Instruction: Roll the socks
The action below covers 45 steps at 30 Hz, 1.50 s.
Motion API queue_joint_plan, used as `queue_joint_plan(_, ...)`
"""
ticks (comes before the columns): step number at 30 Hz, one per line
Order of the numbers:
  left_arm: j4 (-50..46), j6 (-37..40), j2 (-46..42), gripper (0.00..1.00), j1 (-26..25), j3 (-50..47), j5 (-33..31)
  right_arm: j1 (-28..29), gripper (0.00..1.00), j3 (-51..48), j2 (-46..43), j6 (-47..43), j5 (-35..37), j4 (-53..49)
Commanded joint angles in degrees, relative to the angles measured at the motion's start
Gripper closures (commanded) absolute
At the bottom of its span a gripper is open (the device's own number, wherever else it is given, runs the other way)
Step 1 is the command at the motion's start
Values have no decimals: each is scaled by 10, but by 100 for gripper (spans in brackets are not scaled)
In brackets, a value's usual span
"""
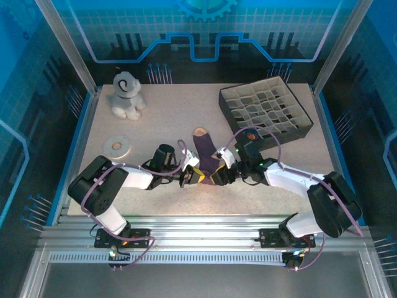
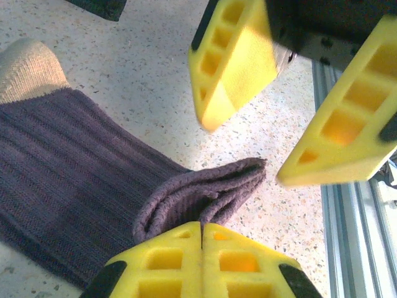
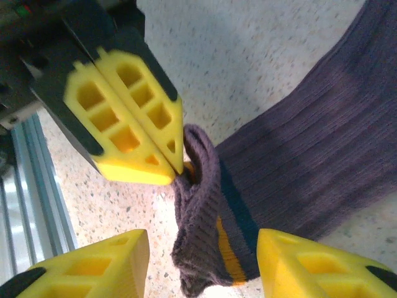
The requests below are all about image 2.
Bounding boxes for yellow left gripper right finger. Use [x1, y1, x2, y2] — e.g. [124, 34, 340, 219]
[201, 222, 324, 298]

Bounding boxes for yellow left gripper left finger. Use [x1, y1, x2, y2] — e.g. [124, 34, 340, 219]
[79, 221, 204, 298]

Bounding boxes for purple sock with tan toe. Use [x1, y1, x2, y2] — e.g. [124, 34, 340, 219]
[0, 37, 267, 289]

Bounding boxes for grey fabric divider organizer box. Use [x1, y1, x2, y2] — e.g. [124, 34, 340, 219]
[66, 0, 128, 22]

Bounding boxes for wide aluminium frame rail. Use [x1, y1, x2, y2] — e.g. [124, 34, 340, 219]
[311, 58, 397, 298]

